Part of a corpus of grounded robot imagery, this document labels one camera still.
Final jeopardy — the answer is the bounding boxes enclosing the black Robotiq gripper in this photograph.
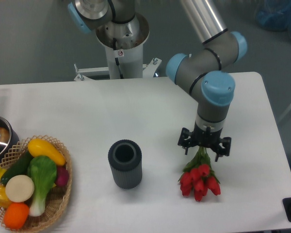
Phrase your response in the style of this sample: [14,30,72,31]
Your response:
[178,123,231,162]

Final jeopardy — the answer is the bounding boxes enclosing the red tulip bouquet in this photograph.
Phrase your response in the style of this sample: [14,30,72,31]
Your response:
[178,147,221,202]

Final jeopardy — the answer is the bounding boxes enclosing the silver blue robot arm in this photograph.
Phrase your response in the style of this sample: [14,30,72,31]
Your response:
[67,0,247,158]

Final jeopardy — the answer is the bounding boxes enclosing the dark grey ribbed vase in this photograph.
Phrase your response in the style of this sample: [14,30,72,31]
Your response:
[108,139,143,189]

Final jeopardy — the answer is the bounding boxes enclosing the purple red radish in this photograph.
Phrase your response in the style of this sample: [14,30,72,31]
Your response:
[55,166,69,187]

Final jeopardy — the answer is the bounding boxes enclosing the woven wicker basket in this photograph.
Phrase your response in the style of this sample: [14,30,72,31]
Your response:
[0,135,72,233]

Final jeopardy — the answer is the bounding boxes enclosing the green bok choy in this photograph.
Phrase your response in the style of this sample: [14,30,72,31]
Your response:
[27,155,57,217]

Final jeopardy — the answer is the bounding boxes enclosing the yellow squash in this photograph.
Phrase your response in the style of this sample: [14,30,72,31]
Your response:
[27,138,66,166]

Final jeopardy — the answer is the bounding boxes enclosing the dark green cucumber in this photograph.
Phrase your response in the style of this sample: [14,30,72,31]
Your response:
[0,150,33,185]

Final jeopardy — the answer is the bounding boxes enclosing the beige round disc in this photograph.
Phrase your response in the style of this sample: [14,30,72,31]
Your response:
[5,175,34,202]

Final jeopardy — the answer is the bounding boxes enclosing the orange fruit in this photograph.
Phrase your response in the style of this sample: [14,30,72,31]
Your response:
[3,202,29,230]

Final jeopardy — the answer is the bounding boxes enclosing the yellow bell pepper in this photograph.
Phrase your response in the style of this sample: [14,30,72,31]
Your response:
[0,184,13,209]

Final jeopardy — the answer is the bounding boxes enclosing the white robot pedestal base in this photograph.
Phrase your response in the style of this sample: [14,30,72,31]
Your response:
[74,43,192,82]

